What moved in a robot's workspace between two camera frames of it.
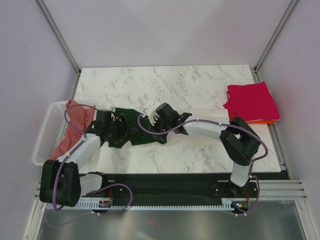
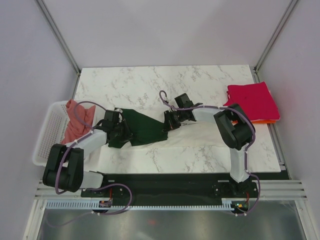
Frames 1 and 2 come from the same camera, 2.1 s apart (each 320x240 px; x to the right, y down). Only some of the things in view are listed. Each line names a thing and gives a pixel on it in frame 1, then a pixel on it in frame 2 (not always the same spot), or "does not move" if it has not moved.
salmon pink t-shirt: [80, 116] does not move
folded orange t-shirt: [262, 121] does not move
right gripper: [155, 126] → [169, 124]
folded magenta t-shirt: [252, 102] does not move
